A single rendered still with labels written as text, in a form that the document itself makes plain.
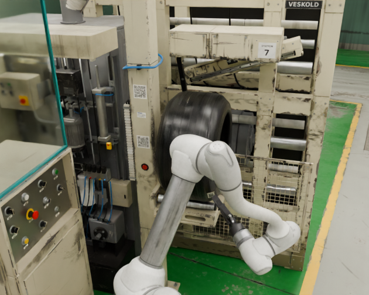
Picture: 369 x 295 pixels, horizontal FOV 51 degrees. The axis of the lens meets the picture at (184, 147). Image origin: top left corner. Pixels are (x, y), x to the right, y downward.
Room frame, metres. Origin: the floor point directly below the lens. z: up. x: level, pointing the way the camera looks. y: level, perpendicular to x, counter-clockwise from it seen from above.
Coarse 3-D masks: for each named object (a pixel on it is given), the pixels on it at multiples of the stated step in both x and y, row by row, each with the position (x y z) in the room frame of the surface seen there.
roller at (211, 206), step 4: (160, 196) 1.86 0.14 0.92; (160, 200) 1.85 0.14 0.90; (192, 200) 1.81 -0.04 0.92; (188, 204) 1.80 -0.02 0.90; (192, 204) 1.80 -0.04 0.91; (196, 204) 1.79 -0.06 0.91; (200, 204) 1.79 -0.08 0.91; (204, 204) 1.78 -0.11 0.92; (208, 204) 1.78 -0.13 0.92; (212, 204) 1.77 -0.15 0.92; (200, 208) 1.79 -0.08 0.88; (204, 208) 1.78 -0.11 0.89; (208, 208) 1.77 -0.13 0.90; (212, 208) 1.76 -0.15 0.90; (216, 208) 1.78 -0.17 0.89
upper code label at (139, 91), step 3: (135, 84) 1.96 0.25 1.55; (135, 87) 1.96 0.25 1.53; (138, 87) 1.96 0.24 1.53; (141, 87) 1.95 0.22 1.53; (144, 87) 1.95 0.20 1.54; (135, 90) 1.96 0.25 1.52; (138, 90) 1.96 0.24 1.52; (141, 90) 1.95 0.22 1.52; (144, 90) 1.95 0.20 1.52; (135, 93) 1.96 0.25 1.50; (138, 93) 1.96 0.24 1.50; (141, 93) 1.95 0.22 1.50; (144, 93) 1.95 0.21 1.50; (135, 96) 1.96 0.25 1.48; (138, 96) 1.96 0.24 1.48; (141, 96) 1.95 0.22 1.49; (144, 96) 1.95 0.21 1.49
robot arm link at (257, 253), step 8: (248, 240) 1.41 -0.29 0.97; (256, 240) 1.40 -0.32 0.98; (264, 240) 1.39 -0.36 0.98; (240, 248) 1.39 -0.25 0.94; (248, 248) 1.37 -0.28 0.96; (256, 248) 1.36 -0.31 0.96; (264, 248) 1.36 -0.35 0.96; (272, 248) 1.36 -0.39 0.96; (248, 256) 1.34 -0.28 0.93; (256, 256) 1.33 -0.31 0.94; (264, 256) 1.33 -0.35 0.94; (272, 256) 1.36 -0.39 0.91; (248, 264) 1.33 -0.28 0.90; (256, 264) 1.31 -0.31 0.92; (264, 264) 1.30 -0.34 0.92; (256, 272) 1.30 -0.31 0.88; (264, 272) 1.30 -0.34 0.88
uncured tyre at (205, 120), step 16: (176, 96) 1.95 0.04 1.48; (192, 96) 1.93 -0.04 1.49; (208, 96) 1.92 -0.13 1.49; (176, 112) 1.82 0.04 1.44; (192, 112) 1.80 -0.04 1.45; (208, 112) 1.79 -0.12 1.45; (224, 112) 1.87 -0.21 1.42; (160, 128) 1.79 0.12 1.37; (176, 128) 1.75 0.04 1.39; (192, 128) 1.73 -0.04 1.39; (208, 128) 1.72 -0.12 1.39; (224, 128) 2.18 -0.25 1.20; (160, 144) 1.74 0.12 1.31; (160, 160) 1.71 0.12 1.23; (160, 176) 1.72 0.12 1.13; (192, 192) 1.68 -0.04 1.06; (208, 192) 1.68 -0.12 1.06
